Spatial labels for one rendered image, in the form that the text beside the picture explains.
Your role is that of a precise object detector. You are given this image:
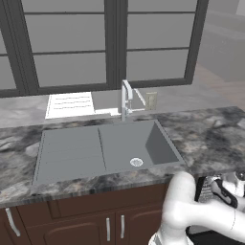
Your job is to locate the grey sink with drainboard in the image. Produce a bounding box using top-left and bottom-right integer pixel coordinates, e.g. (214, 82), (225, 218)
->
(32, 118), (187, 187)

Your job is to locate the brown panel under sink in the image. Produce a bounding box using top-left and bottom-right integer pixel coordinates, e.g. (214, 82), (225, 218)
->
(47, 183), (170, 220)

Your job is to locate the brown cupboard door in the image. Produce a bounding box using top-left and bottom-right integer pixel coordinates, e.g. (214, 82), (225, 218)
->
(24, 212), (115, 245)
(0, 206), (27, 245)
(114, 204), (166, 245)

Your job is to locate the silver cupboard handle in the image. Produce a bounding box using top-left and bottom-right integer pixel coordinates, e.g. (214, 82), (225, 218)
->
(120, 214), (126, 239)
(105, 217), (112, 242)
(5, 207), (22, 237)

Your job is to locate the white ribbed panel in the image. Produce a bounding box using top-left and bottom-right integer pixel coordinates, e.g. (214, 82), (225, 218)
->
(44, 91), (120, 121)

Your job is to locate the dark framed window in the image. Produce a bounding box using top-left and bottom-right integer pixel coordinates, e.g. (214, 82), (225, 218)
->
(0, 0), (211, 99)

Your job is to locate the chrome sink tap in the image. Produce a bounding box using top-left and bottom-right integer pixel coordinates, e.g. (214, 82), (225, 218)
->
(120, 78), (147, 123)

